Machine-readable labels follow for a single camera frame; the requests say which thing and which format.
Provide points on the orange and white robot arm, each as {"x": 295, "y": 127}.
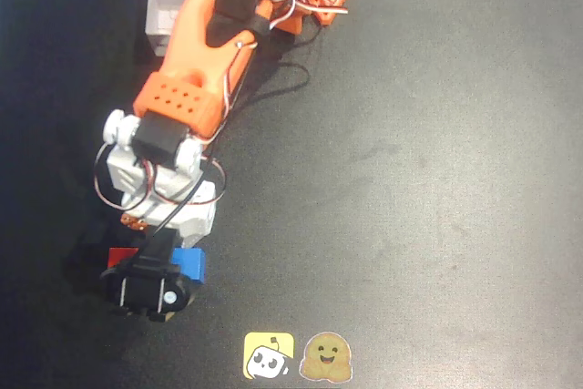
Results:
{"x": 191, "y": 43}

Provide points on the red cube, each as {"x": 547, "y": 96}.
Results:
{"x": 119, "y": 256}

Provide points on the hugging face emoji sticker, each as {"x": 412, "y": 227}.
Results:
{"x": 325, "y": 357}

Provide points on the black gripper-mounted camera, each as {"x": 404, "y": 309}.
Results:
{"x": 141, "y": 291}

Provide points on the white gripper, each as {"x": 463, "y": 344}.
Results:
{"x": 138, "y": 294}

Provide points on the yellow robot mascot sticker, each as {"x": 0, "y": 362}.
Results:
{"x": 268, "y": 355}

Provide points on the white cardboard box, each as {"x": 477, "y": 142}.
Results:
{"x": 161, "y": 2}

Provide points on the blue cube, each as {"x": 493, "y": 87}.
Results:
{"x": 193, "y": 263}

